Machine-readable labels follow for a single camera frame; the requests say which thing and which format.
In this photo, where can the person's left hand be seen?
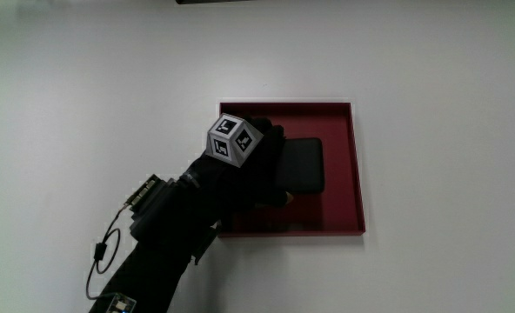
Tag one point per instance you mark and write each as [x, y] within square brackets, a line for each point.
[240, 182]

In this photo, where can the small blue circuit board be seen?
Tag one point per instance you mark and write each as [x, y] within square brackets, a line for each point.
[122, 304]

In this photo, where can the black battery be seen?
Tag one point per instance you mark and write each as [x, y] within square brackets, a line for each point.
[303, 165]

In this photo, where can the dark red square plate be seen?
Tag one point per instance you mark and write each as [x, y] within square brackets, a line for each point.
[336, 208]

